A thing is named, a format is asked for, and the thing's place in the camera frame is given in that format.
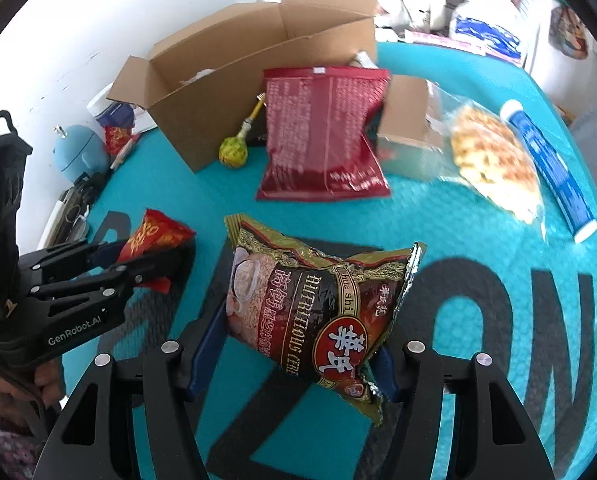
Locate blue tablet tube white cap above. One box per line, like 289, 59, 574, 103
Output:
499, 100, 597, 244

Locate large open cardboard box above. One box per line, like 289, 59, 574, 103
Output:
108, 0, 377, 172

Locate green lollipop yellow stick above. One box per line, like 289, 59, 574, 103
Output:
218, 92, 267, 169

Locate small tan cardboard box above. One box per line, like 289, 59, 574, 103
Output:
376, 75, 445, 181

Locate left hand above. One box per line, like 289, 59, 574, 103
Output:
0, 358, 65, 429

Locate teal blanket black letters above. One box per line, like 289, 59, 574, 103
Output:
60, 41, 597, 480

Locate light blue round gadget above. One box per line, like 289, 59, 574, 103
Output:
53, 125, 111, 183

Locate small red snack packet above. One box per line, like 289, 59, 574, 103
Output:
115, 207, 198, 295

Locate blue white plastic bag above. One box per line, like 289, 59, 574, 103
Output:
449, 0, 526, 66

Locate green cereal snack bag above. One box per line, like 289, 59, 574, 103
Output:
225, 214, 426, 425

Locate dark red snack bag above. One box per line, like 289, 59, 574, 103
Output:
257, 66, 391, 202

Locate clear bag yellow crackers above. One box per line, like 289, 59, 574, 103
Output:
427, 84, 545, 236

